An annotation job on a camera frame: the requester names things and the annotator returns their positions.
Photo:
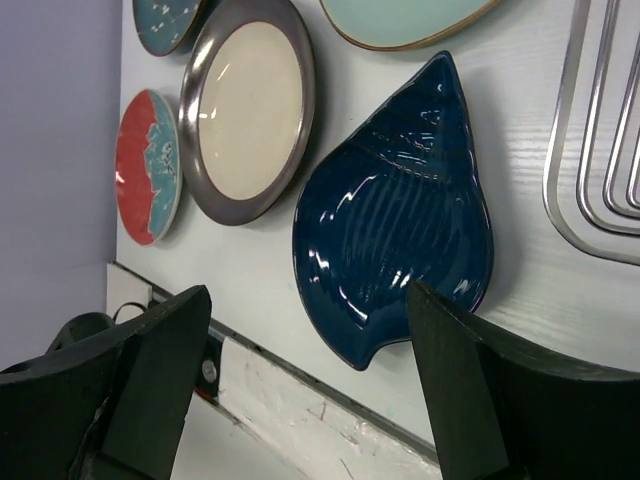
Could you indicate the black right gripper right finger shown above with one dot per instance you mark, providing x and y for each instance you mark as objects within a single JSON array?
[{"x": 465, "y": 426}]

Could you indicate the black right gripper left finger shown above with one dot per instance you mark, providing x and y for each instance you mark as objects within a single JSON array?
[{"x": 159, "y": 365}]

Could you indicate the navy shell-shaped dish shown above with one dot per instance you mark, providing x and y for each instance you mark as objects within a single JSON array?
[{"x": 398, "y": 201}]

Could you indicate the red and teal plate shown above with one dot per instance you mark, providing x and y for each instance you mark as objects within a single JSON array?
[{"x": 148, "y": 170}]

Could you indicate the cream plate with grey rim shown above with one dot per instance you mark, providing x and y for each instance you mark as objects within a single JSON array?
[{"x": 247, "y": 105}]

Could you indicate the dark teal round plate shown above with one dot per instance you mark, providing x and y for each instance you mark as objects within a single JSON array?
[{"x": 167, "y": 27}]

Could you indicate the light green flower plate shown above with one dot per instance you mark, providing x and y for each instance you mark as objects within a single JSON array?
[{"x": 398, "y": 25}]

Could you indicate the metal wire dish rack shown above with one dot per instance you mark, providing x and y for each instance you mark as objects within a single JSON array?
[{"x": 559, "y": 128}]

